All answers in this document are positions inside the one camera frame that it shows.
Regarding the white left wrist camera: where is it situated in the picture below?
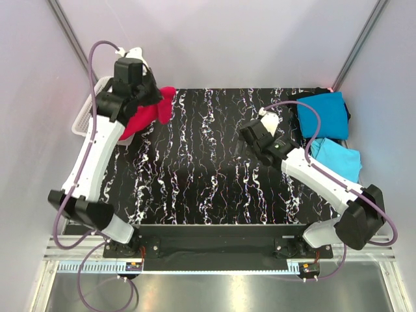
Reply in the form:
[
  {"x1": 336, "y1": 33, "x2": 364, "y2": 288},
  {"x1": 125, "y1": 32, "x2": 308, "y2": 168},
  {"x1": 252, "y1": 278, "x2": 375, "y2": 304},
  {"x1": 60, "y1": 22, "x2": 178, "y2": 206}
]
[{"x1": 115, "y1": 47, "x2": 148, "y2": 75}]

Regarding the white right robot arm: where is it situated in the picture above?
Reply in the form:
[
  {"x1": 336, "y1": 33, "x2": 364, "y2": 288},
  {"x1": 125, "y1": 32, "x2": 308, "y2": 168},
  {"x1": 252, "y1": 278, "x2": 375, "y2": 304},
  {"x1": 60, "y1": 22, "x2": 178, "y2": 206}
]
[{"x1": 239, "y1": 119, "x2": 385, "y2": 258}]

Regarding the folded light blue t shirt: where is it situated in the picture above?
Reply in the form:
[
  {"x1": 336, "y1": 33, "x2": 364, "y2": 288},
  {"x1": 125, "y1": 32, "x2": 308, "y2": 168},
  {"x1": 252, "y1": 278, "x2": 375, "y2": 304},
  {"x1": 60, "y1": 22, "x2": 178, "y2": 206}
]
[{"x1": 310, "y1": 138, "x2": 362, "y2": 183}]

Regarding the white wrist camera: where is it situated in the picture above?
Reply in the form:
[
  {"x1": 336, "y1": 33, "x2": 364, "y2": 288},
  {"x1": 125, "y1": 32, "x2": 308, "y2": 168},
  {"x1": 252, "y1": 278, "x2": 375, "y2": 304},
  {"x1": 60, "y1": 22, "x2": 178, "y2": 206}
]
[
  {"x1": 115, "y1": 47, "x2": 148, "y2": 75},
  {"x1": 259, "y1": 108, "x2": 280, "y2": 136}
]

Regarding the left aluminium corner post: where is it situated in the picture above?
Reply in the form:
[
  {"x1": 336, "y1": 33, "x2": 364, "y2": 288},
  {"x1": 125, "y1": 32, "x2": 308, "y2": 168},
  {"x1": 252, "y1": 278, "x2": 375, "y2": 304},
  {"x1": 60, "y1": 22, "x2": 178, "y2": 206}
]
[{"x1": 46, "y1": 0, "x2": 88, "y2": 74}]

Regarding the aluminium corner post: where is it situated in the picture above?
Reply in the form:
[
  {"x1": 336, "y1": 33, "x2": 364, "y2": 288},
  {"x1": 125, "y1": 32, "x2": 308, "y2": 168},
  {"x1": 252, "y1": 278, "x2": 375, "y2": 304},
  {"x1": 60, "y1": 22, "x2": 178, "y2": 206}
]
[
  {"x1": 46, "y1": 0, "x2": 88, "y2": 74},
  {"x1": 331, "y1": 0, "x2": 390, "y2": 91}
]

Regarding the white plastic basket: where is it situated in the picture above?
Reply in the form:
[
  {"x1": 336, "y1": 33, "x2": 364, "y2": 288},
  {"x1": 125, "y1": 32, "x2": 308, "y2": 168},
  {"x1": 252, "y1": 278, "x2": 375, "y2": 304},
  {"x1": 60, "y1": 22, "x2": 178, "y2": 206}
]
[{"x1": 71, "y1": 76, "x2": 134, "y2": 147}]

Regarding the right aluminium corner post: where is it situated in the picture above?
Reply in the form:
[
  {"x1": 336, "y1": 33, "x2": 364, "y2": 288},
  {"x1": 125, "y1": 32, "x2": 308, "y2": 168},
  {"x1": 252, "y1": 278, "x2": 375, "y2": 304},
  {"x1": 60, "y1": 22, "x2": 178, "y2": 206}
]
[{"x1": 331, "y1": 0, "x2": 390, "y2": 91}]

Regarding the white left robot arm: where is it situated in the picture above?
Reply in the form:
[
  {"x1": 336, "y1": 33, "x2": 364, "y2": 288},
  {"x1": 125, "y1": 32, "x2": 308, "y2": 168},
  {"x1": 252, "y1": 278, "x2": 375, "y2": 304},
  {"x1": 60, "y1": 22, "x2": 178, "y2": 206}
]
[{"x1": 47, "y1": 57, "x2": 162, "y2": 257}]

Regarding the red t shirt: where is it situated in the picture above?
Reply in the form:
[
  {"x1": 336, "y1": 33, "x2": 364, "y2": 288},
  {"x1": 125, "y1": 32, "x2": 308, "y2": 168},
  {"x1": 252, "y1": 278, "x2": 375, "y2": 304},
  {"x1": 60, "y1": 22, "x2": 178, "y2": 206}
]
[{"x1": 120, "y1": 86, "x2": 176, "y2": 140}]

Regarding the aluminium frame rail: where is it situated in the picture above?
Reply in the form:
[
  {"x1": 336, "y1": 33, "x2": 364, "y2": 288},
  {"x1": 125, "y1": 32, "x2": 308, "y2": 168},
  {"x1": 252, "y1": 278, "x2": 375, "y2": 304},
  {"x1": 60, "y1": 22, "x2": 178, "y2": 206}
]
[{"x1": 42, "y1": 236, "x2": 396, "y2": 261}]

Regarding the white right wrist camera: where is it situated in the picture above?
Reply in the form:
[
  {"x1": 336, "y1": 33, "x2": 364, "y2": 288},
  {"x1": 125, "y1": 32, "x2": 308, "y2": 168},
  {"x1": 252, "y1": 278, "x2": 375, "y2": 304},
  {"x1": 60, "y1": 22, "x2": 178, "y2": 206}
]
[{"x1": 259, "y1": 108, "x2": 280, "y2": 136}]

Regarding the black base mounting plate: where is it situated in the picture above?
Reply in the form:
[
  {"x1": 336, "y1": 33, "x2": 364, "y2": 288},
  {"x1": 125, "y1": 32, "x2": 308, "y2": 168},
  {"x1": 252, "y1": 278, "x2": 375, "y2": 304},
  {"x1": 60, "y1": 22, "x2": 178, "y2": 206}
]
[{"x1": 103, "y1": 224, "x2": 333, "y2": 273}]

